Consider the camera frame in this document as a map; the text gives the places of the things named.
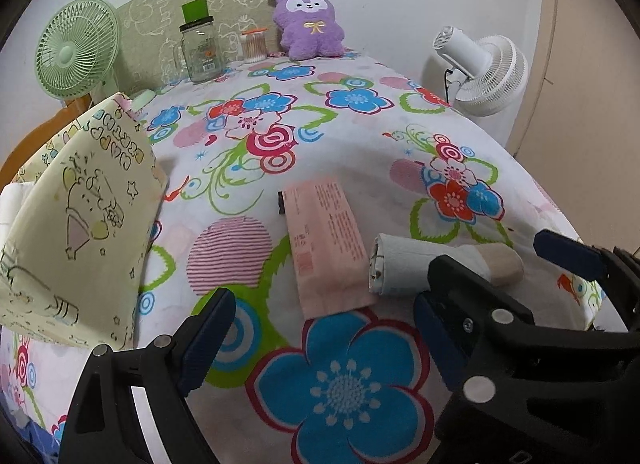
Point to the yellow cartoon print cloth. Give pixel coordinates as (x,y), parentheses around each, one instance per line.
(90,204)

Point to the white and beige roll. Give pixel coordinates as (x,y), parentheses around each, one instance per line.
(405,264)

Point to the green desk fan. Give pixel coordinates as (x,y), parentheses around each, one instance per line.
(67,52)

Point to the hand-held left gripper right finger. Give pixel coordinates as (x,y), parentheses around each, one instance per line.
(440,339)

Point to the pink packet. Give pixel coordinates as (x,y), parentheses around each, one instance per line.
(325,239)

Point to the cotton swab container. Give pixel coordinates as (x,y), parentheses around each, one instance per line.
(255,47)

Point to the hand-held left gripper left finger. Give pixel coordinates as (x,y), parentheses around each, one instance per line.
(205,344)

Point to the white standing fan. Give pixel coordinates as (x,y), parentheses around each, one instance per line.
(495,74)

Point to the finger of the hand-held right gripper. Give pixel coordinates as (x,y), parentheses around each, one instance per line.
(570,251)

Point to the floral tablecloth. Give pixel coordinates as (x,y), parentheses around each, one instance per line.
(350,144)

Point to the glass jar with green lid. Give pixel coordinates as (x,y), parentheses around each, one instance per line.
(202,54)

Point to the white cloth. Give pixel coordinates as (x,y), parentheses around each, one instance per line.
(10,209)

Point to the purple plush toy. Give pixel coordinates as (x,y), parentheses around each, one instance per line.
(310,29)

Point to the green patterned board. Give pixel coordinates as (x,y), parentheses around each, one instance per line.
(150,19)

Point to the beige door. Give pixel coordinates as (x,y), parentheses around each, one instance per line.
(590,94)

